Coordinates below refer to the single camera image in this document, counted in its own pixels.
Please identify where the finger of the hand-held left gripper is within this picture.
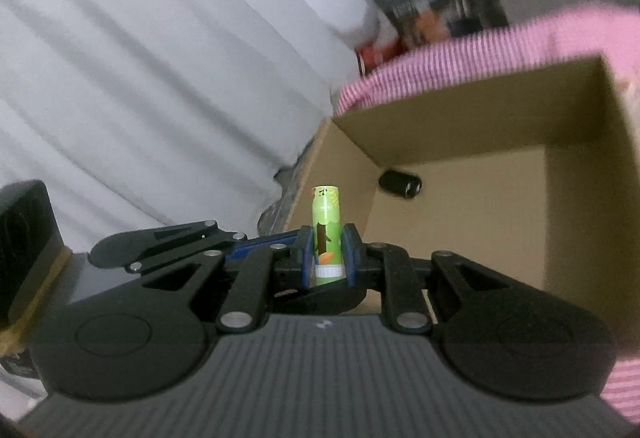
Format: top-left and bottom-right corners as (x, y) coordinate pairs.
(273, 287), (363, 315)
(87, 219), (301, 275)

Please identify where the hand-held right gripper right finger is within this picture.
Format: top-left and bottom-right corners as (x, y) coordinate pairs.
(340, 223), (516, 334)

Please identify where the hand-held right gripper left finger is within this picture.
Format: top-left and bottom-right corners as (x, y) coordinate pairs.
(135, 225), (313, 334)

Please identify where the green lip balm tube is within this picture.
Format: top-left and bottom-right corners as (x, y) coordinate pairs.
(311, 185), (347, 287)

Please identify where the brown cardboard box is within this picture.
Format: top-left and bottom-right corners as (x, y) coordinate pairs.
(257, 55), (640, 351)

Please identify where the black cylindrical object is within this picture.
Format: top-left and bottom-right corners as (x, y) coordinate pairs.
(378, 169), (424, 200)

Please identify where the red box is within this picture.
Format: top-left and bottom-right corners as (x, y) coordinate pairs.
(354, 39), (407, 79)

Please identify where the white fabric sheet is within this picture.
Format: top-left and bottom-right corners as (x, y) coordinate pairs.
(0, 0), (382, 241)

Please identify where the pink checkered cloth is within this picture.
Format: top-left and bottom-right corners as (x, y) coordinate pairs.
(332, 2), (640, 425)

